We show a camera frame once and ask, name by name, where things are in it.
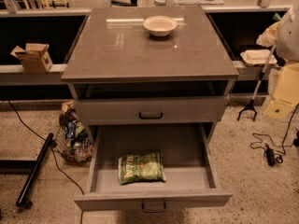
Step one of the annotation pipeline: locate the green jalapeno chip bag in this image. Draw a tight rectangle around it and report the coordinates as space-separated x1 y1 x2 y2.
118 150 166 185

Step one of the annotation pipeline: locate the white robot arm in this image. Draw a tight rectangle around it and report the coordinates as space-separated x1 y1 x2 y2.
256 6 299 119

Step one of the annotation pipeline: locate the grey drawer cabinet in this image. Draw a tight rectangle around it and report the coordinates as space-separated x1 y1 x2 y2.
61 6 240 213

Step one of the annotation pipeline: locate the open grey middle drawer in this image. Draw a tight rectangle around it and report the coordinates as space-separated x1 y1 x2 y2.
73 122 234 214

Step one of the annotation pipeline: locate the closed grey top drawer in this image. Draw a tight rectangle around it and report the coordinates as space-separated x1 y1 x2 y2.
74 97 228 125

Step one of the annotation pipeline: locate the white paper bowl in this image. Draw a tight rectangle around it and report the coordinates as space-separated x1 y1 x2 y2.
143 16 178 37

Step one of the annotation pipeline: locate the reacher grabber tool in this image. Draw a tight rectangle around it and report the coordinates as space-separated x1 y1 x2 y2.
236 12 290 122

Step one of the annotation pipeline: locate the white foam takeout container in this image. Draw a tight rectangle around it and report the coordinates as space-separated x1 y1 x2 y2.
240 49 270 66

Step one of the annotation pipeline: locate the brown cardboard box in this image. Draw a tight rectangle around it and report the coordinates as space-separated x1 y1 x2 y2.
10 43 53 74

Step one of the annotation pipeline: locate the black wheeled base leg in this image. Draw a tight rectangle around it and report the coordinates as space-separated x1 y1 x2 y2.
16 133 53 208

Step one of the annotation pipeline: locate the wire basket of snacks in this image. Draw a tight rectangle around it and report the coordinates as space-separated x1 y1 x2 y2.
55 101 93 162

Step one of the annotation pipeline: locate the black power adapter with cable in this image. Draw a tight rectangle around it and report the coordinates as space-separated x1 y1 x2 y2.
249 106 298 167

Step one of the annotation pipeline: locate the black floor cable left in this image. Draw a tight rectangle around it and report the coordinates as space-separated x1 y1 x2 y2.
6 98 86 196

